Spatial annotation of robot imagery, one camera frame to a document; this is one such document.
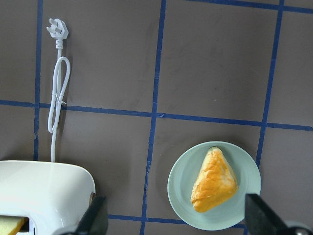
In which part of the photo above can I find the light green plate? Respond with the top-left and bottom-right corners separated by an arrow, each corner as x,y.
167,141 -> 261,231

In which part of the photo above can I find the white toaster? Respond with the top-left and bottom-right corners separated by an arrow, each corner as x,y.
0,160 -> 96,235

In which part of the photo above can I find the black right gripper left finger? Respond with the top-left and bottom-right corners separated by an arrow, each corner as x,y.
75,196 -> 108,235

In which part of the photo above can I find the toast slice in toaster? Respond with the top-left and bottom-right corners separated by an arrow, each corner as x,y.
0,216 -> 27,235

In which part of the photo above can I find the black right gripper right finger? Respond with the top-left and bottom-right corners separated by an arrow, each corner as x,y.
245,194 -> 293,235

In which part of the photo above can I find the triangular golden bread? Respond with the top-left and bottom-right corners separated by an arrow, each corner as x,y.
190,147 -> 239,213

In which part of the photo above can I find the white toaster power cable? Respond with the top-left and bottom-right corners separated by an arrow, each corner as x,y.
45,18 -> 71,163

